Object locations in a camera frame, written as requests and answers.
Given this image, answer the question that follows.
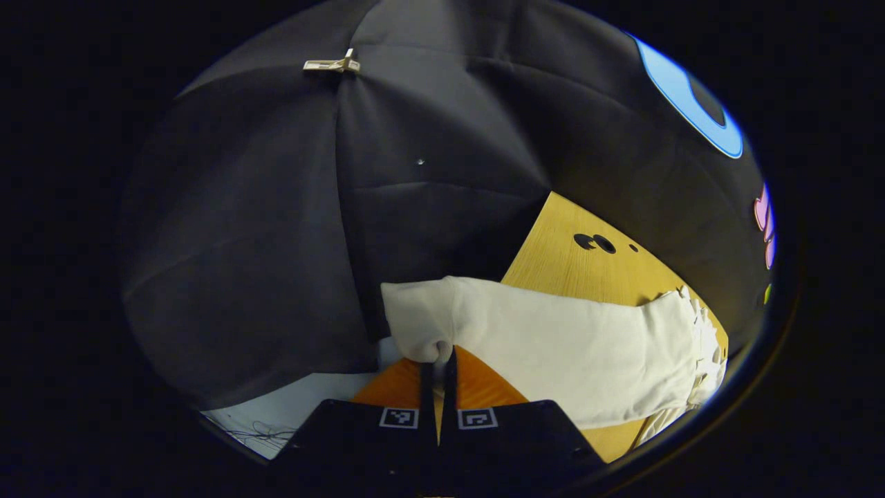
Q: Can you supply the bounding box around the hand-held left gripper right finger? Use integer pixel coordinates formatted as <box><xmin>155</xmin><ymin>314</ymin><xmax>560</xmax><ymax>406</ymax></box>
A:
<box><xmin>441</xmin><ymin>348</ymin><xmax>606</xmax><ymax>498</ymax></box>

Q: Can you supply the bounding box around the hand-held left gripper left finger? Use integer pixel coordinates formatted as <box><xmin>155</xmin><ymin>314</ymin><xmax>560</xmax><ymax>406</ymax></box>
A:
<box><xmin>270</xmin><ymin>360</ymin><xmax>438</xmax><ymax>498</ymax></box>

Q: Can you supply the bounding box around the cream white sweatshirt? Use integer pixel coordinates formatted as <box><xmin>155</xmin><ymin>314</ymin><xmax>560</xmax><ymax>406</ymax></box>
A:
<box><xmin>377</xmin><ymin>275</ymin><xmax>728</xmax><ymax>443</ymax></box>

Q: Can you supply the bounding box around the black backdrop cloth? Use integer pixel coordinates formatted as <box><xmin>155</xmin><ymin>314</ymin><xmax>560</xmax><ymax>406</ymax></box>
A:
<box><xmin>118</xmin><ymin>0</ymin><xmax>779</xmax><ymax>412</ymax></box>

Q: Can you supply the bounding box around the silver cloth clip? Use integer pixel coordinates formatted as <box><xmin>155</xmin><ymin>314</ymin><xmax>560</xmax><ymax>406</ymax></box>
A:
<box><xmin>303</xmin><ymin>47</ymin><xmax>362</xmax><ymax>75</ymax></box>

